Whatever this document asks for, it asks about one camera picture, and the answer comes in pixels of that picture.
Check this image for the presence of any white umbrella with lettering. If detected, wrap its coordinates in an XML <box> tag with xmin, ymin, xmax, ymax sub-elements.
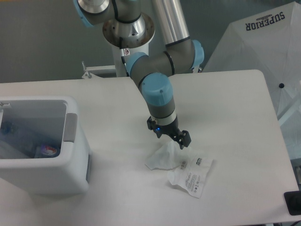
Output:
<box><xmin>204</xmin><ymin>2</ymin><xmax>301</xmax><ymax>159</ymax></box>

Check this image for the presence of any clear plastic water bottle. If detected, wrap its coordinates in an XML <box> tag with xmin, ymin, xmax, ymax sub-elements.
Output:
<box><xmin>0</xmin><ymin>120</ymin><xmax>61</xmax><ymax>159</ymax></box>

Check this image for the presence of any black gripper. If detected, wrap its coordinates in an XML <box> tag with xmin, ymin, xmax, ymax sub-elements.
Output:
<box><xmin>147</xmin><ymin>117</ymin><xmax>191</xmax><ymax>150</ymax></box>

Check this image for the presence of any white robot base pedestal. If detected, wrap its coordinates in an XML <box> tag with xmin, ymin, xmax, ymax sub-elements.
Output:
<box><xmin>103</xmin><ymin>13</ymin><xmax>155</xmax><ymax>77</ymax></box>

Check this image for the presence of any left metal table clamp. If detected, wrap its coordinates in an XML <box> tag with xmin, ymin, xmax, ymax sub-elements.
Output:
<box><xmin>81</xmin><ymin>61</ymin><xmax>92</xmax><ymax>79</ymax></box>

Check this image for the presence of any white plastic trash can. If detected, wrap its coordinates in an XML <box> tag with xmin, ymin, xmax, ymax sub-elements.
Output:
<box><xmin>0</xmin><ymin>96</ymin><xmax>91</xmax><ymax>194</ymax></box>

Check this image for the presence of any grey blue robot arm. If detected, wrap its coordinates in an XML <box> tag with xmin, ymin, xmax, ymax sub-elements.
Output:
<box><xmin>73</xmin><ymin>0</ymin><xmax>204</xmax><ymax>148</ymax></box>

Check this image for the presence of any black cable on pedestal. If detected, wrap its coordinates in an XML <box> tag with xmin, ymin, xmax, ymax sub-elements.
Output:
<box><xmin>119</xmin><ymin>37</ymin><xmax>131</xmax><ymax>77</ymax></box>

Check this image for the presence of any white plastic wrapper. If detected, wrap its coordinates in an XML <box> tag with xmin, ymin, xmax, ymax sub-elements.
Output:
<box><xmin>145</xmin><ymin>141</ymin><xmax>213</xmax><ymax>198</ymax></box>

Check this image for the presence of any black device at table edge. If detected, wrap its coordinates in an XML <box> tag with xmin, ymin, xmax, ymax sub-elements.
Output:
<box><xmin>284</xmin><ymin>191</ymin><xmax>301</xmax><ymax>216</ymax></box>

